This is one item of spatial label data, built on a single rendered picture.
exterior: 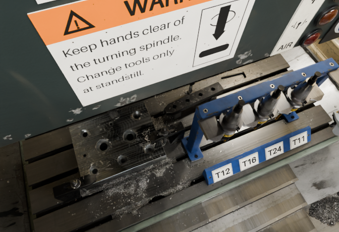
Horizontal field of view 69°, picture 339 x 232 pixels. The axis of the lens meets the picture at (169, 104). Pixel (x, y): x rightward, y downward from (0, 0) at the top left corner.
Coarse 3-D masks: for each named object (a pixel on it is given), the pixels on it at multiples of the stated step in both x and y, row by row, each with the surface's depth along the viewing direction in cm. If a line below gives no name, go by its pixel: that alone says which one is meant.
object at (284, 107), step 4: (280, 96) 72; (284, 96) 72; (280, 100) 71; (284, 100) 71; (288, 100) 71; (280, 104) 70; (284, 104) 70; (288, 104) 70; (280, 108) 70; (284, 108) 70; (288, 108) 70; (280, 112) 69; (284, 112) 69; (288, 112) 69
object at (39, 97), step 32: (0, 0) 12; (32, 0) 13; (64, 0) 13; (256, 0) 20; (288, 0) 21; (0, 32) 14; (32, 32) 14; (256, 32) 24; (0, 64) 15; (32, 64) 16; (224, 64) 26; (0, 96) 18; (32, 96) 19; (64, 96) 20; (128, 96) 24; (0, 128) 21; (32, 128) 22
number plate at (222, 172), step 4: (228, 164) 88; (220, 168) 88; (224, 168) 88; (228, 168) 89; (212, 172) 87; (216, 172) 88; (220, 172) 88; (224, 172) 89; (228, 172) 89; (232, 172) 90; (212, 176) 88; (216, 176) 88; (220, 176) 89; (224, 176) 89; (228, 176) 90; (216, 180) 89
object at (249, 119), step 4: (244, 104) 70; (248, 104) 70; (244, 108) 70; (248, 108) 70; (252, 108) 70; (244, 112) 69; (248, 112) 69; (252, 112) 69; (244, 116) 68; (248, 116) 68; (252, 116) 68; (256, 116) 68; (244, 120) 68; (248, 120) 68; (252, 120) 68; (256, 120) 68; (244, 124) 67; (248, 124) 67; (252, 124) 67; (256, 124) 68
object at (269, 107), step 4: (272, 92) 63; (268, 96) 64; (272, 96) 63; (264, 100) 66; (268, 100) 64; (272, 100) 63; (276, 100) 63; (260, 104) 67; (264, 104) 66; (268, 104) 65; (272, 104) 64; (276, 104) 65; (260, 108) 68; (264, 108) 66; (268, 108) 66; (272, 108) 66; (264, 112) 67; (268, 112) 67
